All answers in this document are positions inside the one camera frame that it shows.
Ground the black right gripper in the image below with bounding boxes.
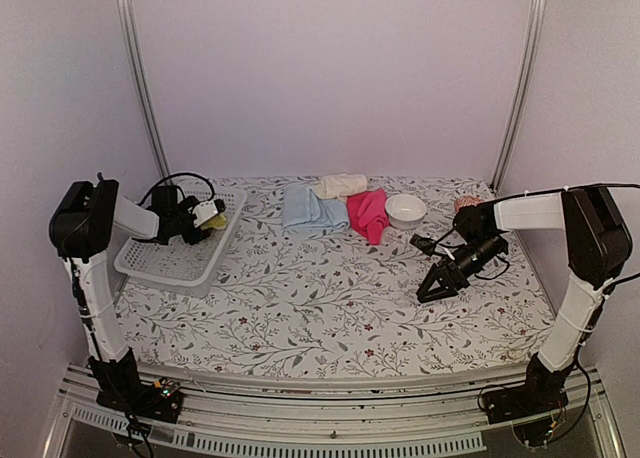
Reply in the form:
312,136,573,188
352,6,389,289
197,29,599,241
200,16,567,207
418,235,505,303

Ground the green crocodile pattern towel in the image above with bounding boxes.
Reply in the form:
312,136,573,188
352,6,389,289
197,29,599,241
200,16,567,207
200,213,228,230

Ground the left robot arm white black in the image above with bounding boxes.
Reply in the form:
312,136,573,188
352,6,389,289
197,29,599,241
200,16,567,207
49,178,225,423

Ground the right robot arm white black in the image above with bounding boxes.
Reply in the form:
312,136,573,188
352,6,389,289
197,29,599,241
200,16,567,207
416,184,633,423

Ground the white plastic basket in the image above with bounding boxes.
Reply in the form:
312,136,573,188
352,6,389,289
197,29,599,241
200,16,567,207
114,185,247,298

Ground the white ceramic bowl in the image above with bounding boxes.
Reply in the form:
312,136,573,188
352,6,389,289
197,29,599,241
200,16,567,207
385,194,427,230

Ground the red white patterned ball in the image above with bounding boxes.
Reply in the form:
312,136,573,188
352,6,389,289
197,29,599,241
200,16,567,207
454,195,484,213

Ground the pink towel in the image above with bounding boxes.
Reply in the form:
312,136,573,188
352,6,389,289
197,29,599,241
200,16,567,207
346,188,389,245

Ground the light blue towel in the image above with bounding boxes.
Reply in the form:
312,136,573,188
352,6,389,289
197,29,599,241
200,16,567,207
282,184,349,230

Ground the cream rolled towel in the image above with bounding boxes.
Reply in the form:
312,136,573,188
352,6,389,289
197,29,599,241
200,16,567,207
311,174,368,201

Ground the floral patterned table mat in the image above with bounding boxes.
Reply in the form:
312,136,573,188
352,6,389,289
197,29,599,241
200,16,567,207
116,177,553,379

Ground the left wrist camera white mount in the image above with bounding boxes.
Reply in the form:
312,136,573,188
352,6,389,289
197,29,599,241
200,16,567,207
191,198,226,227

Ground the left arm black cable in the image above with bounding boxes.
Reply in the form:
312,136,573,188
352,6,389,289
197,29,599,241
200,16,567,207
137,172,216,209

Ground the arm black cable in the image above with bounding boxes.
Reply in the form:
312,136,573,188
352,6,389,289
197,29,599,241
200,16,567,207
429,182,640,282
137,172,216,209

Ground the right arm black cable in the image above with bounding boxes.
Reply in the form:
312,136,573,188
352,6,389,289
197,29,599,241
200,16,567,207
429,182,640,282

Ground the aluminium front rail base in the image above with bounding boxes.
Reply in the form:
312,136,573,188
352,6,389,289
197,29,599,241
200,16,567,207
42,362,626,458

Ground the left aluminium frame post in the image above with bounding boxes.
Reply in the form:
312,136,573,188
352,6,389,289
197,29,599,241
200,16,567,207
116,0,170,177

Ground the aluminium frame post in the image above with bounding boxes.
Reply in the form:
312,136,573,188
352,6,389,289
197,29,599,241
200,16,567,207
116,0,170,177
490,0,547,193

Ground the right aluminium frame post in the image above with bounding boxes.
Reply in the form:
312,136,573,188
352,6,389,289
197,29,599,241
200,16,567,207
490,0,547,193

